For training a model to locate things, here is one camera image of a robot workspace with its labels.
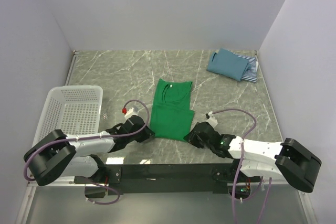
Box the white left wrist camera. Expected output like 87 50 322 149
122 106 139 120

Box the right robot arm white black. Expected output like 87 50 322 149
184 122 322 193

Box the green tank top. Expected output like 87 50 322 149
150 79 195 142

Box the white plastic laundry basket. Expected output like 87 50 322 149
33 85 103 144

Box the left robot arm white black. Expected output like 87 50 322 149
24 115 155 186

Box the teal blue tank top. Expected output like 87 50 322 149
206 48 251 81

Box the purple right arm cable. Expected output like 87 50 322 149
209 108 272 224

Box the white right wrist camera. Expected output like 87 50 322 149
205 111 218 128

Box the blue white striped tank top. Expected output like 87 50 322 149
236 54 258 83

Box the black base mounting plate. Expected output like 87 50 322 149
73 163 263 199

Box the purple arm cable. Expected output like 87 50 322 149
23 99 151 205
209 108 272 224

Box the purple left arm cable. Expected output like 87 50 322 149
23 99 151 205

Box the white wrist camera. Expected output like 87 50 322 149
205 111 218 128
122 106 139 120

